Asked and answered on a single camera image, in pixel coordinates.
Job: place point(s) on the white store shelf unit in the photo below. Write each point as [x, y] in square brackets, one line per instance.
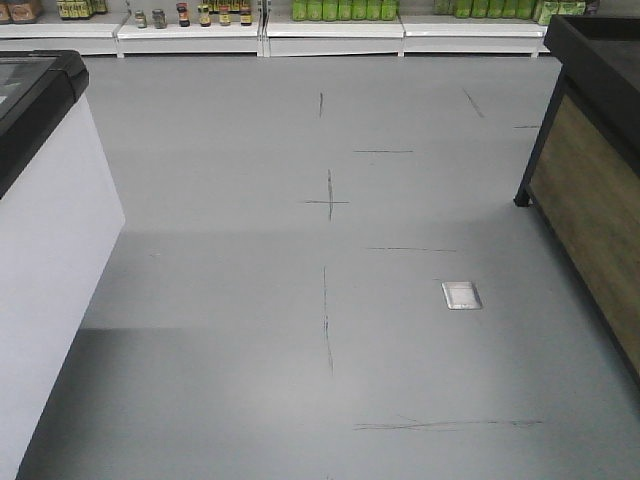
[151, 27]

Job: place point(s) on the black wooden display table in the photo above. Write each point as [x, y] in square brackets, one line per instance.
[583, 172]

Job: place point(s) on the white chest freezer black lid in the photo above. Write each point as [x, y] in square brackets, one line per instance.
[60, 219]

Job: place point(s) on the metal floor socket plate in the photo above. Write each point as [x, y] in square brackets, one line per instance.
[461, 295]

